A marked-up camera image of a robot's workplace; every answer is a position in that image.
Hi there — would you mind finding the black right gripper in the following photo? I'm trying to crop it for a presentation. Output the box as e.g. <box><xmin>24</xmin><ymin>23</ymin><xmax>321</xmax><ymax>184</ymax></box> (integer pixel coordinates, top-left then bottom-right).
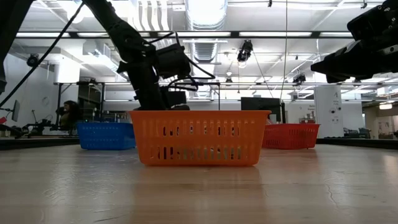
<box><xmin>310</xmin><ymin>37</ymin><xmax>398</xmax><ymax>84</ymax></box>

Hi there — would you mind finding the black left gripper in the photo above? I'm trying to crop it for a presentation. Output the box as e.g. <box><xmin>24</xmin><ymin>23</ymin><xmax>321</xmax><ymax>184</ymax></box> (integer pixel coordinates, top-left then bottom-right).
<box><xmin>117</xmin><ymin>57</ymin><xmax>166</xmax><ymax>111</ymax></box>

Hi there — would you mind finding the white pillar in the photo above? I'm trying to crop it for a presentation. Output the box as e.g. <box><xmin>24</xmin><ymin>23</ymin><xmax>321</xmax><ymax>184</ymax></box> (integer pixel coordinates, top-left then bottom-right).
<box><xmin>313</xmin><ymin>84</ymin><xmax>345</xmax><ymax>139</ymax></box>

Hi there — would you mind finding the blue plastic basket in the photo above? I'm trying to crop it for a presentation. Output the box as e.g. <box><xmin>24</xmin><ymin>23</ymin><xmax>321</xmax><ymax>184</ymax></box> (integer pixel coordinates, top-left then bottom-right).
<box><xmin>76</xmin><ymin>121</ymin><xmax>137</xmax><ymax>151</ymax></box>

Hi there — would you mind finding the black computer monitor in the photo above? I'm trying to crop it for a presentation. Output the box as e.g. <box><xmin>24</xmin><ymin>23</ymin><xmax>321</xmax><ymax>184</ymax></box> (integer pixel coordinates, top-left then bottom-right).
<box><xmin>240</xmin><ymin>96</ymin><xmax>282</xmax><ymax>123</ymax></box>

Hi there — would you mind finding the red plastic basket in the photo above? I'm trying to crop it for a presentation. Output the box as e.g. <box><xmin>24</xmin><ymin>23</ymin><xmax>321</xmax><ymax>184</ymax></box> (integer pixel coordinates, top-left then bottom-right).
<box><xmin>261</xmin><ymin>123</ymin><xmax>321</xmax><ymax>150</ymax></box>

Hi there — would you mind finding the orange plastic basket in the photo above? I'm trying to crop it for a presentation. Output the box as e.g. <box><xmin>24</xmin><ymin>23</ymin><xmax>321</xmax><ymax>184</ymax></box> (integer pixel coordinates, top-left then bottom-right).
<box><xmin>128</xmin><ymin>110</ymin><xmax>272</xmax><ymax>167</ymax></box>

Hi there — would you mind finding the person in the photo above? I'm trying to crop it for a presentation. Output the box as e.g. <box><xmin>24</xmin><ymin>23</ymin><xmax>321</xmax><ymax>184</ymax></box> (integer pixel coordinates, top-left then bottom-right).
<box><xmin>58</xmin><ymin>100</ymin><xmax>82</xmax><ymax>132</ymax></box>

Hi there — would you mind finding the small side monitor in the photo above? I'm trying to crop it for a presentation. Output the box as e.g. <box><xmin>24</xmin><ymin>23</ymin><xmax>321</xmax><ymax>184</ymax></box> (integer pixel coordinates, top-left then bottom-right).
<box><xmin>11</xmin><ymin>99</ymin><xmax>21</xmax><ymax>123</ymax></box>

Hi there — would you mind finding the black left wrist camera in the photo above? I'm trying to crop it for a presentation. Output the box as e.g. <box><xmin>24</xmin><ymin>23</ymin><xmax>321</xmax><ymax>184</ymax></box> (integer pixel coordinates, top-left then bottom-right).
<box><xmin>154</xmin><ymin>42</ymin><xmax>192</xmax><ymax>80</ymax></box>

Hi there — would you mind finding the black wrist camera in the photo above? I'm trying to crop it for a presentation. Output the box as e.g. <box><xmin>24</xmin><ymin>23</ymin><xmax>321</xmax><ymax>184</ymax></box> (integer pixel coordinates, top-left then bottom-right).
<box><xmin>154</xmin><ymin>42</ymin><xmax>192</xmax><ymax>80</ymax></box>
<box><xmin>346</xmin><ymin>0</ymin><xmax>398</xmax><ymax>42</ymax></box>

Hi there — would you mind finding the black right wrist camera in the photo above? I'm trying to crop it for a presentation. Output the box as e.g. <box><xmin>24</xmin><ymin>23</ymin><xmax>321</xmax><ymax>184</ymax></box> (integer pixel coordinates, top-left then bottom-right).
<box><xmin>346</xmin><ymin>0</ymin><xmax>398</xmax><ymax>42</ymax></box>

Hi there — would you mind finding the black overhead camera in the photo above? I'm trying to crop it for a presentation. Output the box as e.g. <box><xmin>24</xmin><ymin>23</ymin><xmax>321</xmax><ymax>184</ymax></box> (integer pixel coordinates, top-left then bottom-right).
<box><xmin>236</xmin><ymin>39</ymin><xmax>254</xmax><ymax>63</ymax></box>

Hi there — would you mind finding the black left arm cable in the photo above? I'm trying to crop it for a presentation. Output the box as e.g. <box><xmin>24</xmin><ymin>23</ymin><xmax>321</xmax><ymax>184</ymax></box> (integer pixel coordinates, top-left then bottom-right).
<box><xmin>0</xmin><ymin>1</ymin><xmax>85</xmax><ymax>108</ymax></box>

